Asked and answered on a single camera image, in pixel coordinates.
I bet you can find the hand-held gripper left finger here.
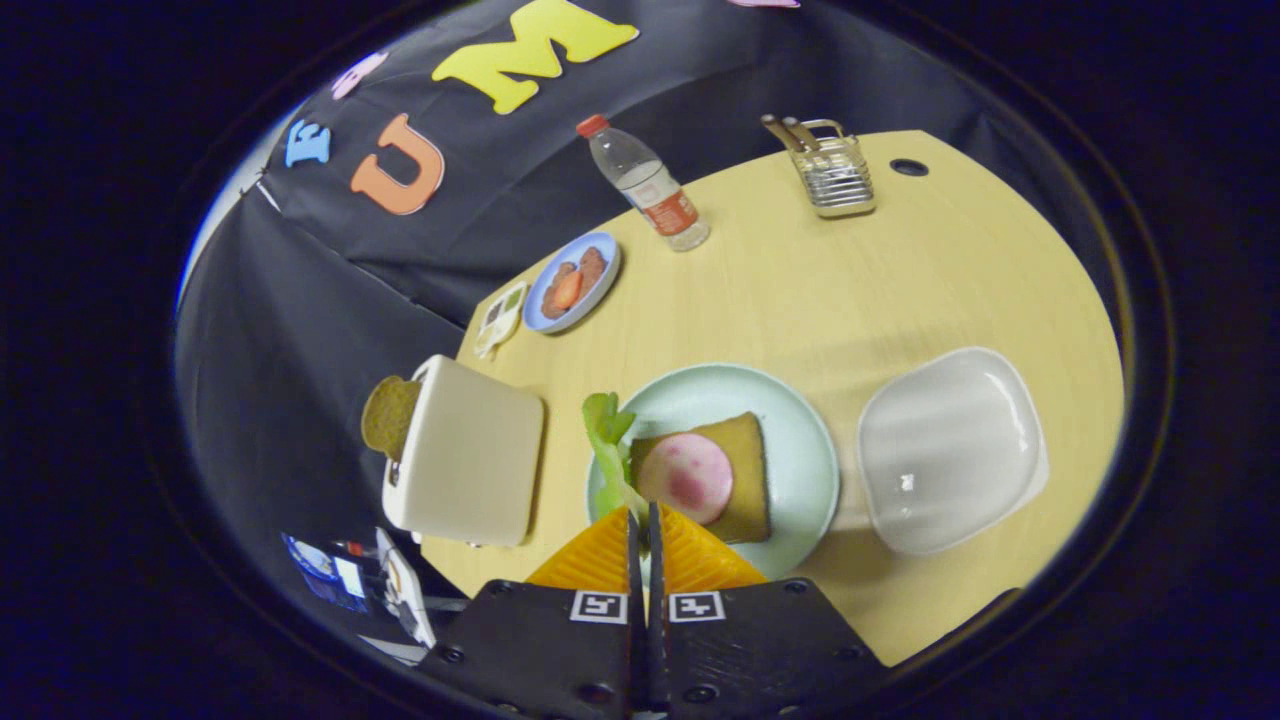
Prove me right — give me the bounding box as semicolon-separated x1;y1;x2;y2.
415;505;649;720

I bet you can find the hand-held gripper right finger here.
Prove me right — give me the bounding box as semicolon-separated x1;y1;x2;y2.
647;502;891;720

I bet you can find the green lettuce leaf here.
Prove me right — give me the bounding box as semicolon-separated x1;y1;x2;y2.
582;392;651;521

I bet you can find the brown toast slice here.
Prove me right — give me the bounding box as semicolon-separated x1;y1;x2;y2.
361;375;423;463

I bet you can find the brown bread slice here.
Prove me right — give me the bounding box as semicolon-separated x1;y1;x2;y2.
628;411;773;544

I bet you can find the pink ham slice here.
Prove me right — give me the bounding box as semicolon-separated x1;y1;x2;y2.
635;432;734;526

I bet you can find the white toaster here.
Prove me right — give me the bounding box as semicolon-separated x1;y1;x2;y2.
382;354;546;548

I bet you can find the pale green round plate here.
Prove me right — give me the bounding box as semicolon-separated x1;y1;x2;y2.
585;362;841;581

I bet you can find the blue and white clutter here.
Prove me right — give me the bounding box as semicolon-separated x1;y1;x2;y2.
280;527;438;649

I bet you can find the white square plate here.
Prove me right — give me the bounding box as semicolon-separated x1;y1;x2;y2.
856;346;1050;556

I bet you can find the white divided sauce dish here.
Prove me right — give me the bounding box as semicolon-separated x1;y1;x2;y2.
473;282;529;361

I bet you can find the blue round plate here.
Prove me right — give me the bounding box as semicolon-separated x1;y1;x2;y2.
523;231;622;335

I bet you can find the clear bottle red cap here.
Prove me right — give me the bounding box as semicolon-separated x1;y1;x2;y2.
576;114;711;252

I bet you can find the metal wire basket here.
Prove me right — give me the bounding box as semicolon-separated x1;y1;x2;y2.
790;119;878;219

